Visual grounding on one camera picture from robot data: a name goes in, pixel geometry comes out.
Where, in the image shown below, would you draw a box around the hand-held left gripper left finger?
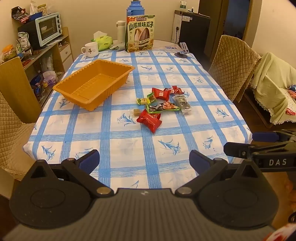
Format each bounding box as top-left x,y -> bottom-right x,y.
25,149 -> 115,198

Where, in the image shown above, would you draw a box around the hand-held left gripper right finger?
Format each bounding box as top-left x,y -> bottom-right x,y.
175,149 -> 267,199

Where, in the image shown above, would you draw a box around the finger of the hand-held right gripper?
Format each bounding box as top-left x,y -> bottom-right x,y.
223,142 -> 292,160
253,130 -> 296,143

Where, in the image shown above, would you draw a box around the clear grey snack packet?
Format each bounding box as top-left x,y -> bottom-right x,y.
173,95 -> 192,114

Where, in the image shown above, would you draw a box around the large red snack packet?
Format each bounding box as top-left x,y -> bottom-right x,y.
136,109 -> 162,133

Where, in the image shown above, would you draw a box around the long green snack packet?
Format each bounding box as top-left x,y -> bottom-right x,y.
146,102 -> 180,114

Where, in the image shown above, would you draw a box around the small red candy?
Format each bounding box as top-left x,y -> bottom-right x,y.
164,85 -> 185,95

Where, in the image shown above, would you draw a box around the orange plastic tray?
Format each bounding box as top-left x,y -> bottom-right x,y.
53,59 -> 136,111

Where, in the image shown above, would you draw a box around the blue checked tablecloth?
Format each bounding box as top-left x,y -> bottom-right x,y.
23,49 -> 253,189

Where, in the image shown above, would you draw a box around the sofa with green cover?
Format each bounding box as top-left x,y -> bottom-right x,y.
251,52 -> 296,126

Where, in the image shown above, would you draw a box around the person's red patterned clothing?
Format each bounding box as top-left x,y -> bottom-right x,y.
264,224 -> 296,241

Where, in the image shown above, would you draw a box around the quilted beige chair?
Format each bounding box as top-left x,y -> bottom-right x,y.
208,35 -> 262,103
0,91 -> 40,180

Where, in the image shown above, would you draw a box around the blue bag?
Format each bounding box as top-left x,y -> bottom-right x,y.
30,75 -> 45,98

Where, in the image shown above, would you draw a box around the purple white bag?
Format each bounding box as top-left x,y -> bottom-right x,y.
43,71 -> 58,85

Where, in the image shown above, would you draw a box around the wooden shelf unit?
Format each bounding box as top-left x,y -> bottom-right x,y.
17,27 -> 74,109

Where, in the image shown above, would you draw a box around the phone stand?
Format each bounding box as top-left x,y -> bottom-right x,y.
174,42 -> 191,58

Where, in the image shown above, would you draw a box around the white printed mug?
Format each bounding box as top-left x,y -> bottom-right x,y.
81,42 -> 100,58

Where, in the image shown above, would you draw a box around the green tissue pack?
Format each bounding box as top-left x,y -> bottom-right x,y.
93,31 -> 113,52

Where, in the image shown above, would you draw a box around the black mini fridge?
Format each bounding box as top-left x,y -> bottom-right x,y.
172,10 -> 211,59

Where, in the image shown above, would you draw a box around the white thermos bottle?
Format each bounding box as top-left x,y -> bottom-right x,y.
116,20 -> 126,43

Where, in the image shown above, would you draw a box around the jar with orange lid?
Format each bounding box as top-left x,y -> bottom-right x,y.
2,45 -> 17,63

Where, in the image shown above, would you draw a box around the silver snack bags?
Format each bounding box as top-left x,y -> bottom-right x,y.
17,32 -> 32,55

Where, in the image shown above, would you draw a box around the large sunflower seed bag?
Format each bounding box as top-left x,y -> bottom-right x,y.
125,15 -> 155,53

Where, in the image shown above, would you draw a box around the light blue toaster oven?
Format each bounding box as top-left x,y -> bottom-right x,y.
35,13 -> 63,47

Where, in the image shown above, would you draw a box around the blue box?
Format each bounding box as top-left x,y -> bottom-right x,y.
28,11 -> 43,21

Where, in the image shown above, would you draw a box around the blue thermos jug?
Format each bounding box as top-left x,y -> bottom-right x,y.
126,0 -> 146,19

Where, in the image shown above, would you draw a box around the clear nut bag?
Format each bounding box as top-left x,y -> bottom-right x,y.
30,1 -> 48,15

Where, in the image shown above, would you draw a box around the dark red snack bag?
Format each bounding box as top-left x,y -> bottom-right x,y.
11,6 -> 29,24

